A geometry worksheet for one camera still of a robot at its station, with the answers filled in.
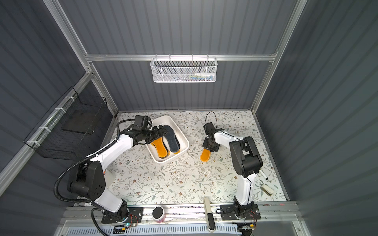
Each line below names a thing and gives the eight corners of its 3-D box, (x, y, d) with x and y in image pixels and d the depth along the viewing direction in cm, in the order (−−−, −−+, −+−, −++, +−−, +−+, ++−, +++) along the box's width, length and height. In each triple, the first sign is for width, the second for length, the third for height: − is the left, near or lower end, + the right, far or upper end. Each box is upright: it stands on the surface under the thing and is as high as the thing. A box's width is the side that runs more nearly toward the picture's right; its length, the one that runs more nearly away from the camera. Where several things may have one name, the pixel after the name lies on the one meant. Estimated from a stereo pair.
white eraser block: (258, 188, 84) (261, 186, 81) (260, 184, 85) (262, 182, 82) (270, 196, 81) (272, 194, 78) (271, 192, 82) (274, 190, 80)
